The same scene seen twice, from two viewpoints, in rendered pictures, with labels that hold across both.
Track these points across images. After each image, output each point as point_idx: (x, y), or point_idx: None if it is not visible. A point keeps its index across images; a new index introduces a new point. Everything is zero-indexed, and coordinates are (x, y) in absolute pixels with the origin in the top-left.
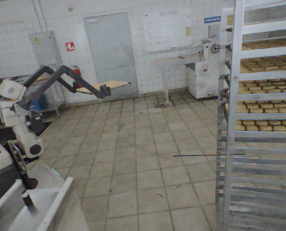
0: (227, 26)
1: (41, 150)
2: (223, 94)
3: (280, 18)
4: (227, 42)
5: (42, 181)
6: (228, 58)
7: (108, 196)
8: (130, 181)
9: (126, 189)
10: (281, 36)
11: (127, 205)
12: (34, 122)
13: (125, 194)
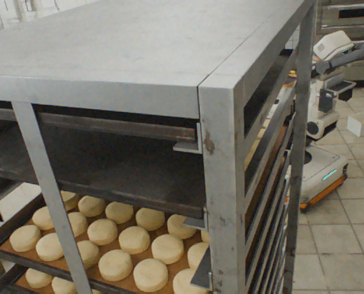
0: (292, 117)
1: (316, 134)
2: (286, 236)
3: (271, 171)
4: (290, 148)
5: (306, 167)
6: (288, 180)
7: (313, 252)
8: (349, 280)
9: (330, 274)
10: (269, 213)
11: (295, 276)
12: (322, 97)
13: (317, 274)
